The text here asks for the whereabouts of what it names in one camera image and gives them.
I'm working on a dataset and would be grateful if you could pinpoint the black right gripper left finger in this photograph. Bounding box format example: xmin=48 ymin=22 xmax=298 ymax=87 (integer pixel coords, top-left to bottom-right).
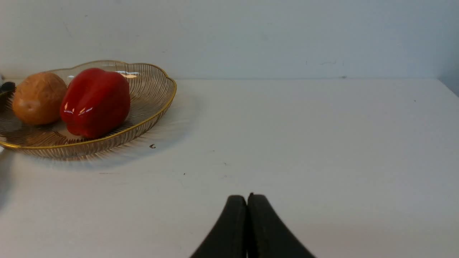
xmin=191 ymin=195 xmax=247 ymax=258

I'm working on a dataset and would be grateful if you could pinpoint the brown potato on plate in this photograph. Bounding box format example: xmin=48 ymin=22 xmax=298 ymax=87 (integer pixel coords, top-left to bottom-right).
xmin=12 ymin=72 xmax=67 ymax=125

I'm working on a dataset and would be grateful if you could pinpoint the red bell pepper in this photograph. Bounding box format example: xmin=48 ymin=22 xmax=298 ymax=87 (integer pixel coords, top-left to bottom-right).
xmin=60 ymin=68 xmax=131 ymax=139

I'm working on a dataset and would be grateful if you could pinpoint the gold wire glass plate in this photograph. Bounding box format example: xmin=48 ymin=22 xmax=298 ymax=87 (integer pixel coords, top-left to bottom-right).
xmin=0 ymin=60 xmax=177 ymax=159

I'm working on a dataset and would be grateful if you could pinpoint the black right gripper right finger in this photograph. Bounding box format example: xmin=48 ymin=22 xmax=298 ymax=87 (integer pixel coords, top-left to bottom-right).
xmin=247 ymin=193 xmax=314 ymax=258

